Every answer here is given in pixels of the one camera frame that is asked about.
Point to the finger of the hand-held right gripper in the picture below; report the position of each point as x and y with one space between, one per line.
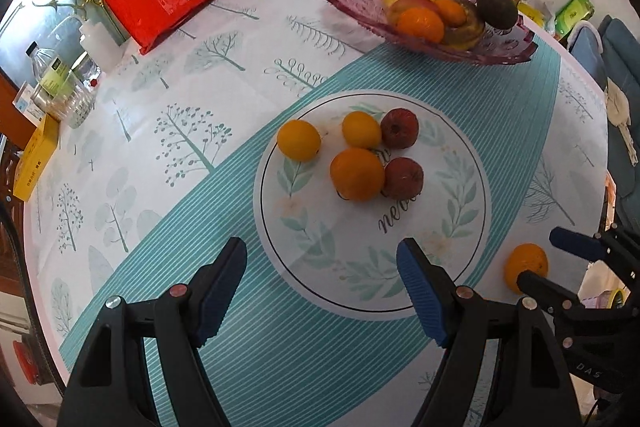
537 289
570 241

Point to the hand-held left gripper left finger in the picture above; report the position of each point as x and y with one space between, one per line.
220 292

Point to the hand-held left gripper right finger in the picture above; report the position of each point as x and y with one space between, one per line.
420 292

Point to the orange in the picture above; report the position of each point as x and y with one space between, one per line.
420 25
525 264
298 140
357 174
359 129
451 12

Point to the small red fruit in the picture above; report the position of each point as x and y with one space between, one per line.
404 178
400 128

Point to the overripe brown banana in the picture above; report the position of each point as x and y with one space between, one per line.
470 34

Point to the dark avocado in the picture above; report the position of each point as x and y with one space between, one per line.
496 9

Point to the red apple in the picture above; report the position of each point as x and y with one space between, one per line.
407 3

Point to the tree print tablecloth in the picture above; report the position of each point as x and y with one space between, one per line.
175 187

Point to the beige soft object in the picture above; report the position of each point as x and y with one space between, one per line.
620 112

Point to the blue sofa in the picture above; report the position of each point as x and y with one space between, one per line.
622 52

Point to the yellow tissue box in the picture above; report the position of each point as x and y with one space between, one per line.
35 159

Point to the green packet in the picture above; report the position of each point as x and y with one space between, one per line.
575 11

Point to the yellow cardboard box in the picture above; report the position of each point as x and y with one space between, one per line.
532 11

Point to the clear glass cup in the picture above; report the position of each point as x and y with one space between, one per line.
75 104

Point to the small printed card box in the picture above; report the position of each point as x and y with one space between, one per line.
25 103

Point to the white squeeze bottle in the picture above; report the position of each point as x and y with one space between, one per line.
100 44

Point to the green label plastic bottle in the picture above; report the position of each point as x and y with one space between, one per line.
50 69

